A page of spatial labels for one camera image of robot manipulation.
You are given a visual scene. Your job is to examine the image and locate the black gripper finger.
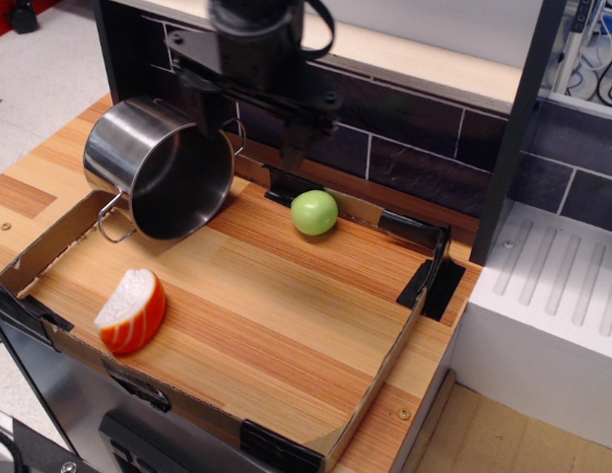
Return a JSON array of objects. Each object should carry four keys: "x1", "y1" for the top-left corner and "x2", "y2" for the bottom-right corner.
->
[
  {"x1": 281, "y1": 116, "x2": 330, "y2": 172},
  {"x1": 184, "y1": 85, "x2": 237, "y2": 140}
]

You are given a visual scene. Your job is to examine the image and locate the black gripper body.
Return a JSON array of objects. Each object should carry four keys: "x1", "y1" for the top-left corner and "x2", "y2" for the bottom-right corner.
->
[{"x1": 166, "y1": 26, "x2": 342, "y2": 123}]

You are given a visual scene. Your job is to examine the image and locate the stainless steel metal pot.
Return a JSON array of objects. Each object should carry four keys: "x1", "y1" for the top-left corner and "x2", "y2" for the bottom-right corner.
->
[{"x1": 83, "y1": 97, "x2": 247, "y2": 241}]

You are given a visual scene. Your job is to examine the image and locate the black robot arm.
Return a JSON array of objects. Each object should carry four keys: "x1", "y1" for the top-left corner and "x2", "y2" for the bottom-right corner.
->
[{"x1": 166, "y1": 1, "x2": 342, "y2": 173}]

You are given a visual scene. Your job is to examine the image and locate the cardboard fence with black tape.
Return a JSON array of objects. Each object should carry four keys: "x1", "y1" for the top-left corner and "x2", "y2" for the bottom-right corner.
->
[{"x1": 0, "y1": 152, "x2": 467, "y2": 473}]

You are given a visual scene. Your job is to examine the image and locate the green toy apple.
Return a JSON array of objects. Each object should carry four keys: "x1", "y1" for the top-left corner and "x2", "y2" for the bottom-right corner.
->
[{"x1": 291, "y1": 190, "x2": 339, "y2": 237}]

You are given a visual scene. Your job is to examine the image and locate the black object on floor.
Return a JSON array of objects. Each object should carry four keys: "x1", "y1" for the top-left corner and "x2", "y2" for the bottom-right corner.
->
[{"x1": 4, "y1": 0, "x2": 39, "y2": 34}]

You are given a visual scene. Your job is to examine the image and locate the salmon sushi toy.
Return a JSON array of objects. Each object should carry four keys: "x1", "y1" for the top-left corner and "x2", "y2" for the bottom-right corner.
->
[{"x1": 95, "y1": 269, "x2": 166, "y2": 354}]

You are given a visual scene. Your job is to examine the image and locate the white dish rack counter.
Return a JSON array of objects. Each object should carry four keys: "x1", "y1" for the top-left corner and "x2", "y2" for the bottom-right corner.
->
[{"x1": 451, "y1": 203, "x2": 612, "y2": 449}]

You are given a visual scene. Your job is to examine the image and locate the dark grey vertical post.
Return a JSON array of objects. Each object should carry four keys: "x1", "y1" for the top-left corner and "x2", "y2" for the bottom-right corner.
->
[{"x1": 470, "y1": 1, "x2": 566, "y2": 266}]

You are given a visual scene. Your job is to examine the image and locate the cables on white shelf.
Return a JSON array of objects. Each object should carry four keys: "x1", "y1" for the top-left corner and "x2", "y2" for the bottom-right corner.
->
[{"x1": 551, "y1": 0, "x2": 612, "y2": 108}]

